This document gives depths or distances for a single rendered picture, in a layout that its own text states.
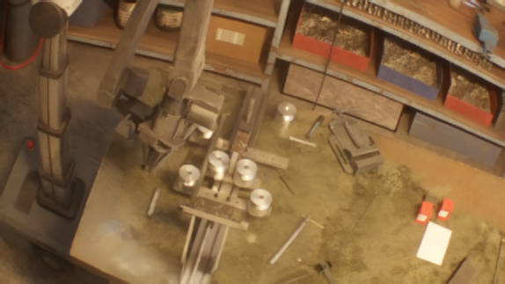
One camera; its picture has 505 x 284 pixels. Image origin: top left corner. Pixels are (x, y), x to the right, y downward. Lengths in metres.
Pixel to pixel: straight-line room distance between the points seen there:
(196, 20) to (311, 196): 0.66
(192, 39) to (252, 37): 1.85
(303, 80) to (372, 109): 0.37
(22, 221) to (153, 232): 0.92
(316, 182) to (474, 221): 0.61
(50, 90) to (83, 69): 1.39
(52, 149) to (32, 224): 0.39
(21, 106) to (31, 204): 0.89
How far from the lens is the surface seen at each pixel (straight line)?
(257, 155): 1.87
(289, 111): 1.99
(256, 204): 1.72
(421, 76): 3.30
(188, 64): 1.47
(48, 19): 1.81
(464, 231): 1.99
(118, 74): 1.77
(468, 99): 3.36
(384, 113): 3.40
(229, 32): 3.29
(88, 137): 3.11
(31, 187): 2.59
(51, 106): 2.12
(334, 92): 3.36
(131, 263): 1.66
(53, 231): 2.45
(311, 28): 3.28
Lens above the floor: 2.28
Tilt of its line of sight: 45 degrees down
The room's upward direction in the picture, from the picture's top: 14 degrees clockwise
